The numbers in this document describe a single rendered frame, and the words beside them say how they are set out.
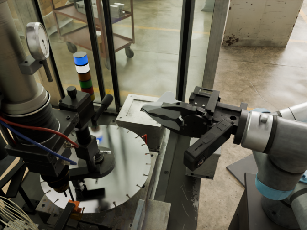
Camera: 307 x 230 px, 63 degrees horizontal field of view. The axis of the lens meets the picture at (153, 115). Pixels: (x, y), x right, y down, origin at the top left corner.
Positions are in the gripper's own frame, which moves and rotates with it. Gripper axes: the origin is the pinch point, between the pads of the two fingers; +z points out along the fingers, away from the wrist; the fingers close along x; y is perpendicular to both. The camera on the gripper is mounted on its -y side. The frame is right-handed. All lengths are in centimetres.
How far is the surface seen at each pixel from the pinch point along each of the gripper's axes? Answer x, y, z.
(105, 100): 0.6, -0.6, 9.6
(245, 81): -157, 199, -25
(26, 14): -7, 37, 68
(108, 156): -25.5, -1.0, 14.4
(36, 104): 12.9, -14.4, 11.4
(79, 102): 4.9, -6.0, 11.5
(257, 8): -122, 301, -18
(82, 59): -10.3, 22.5, 33.7
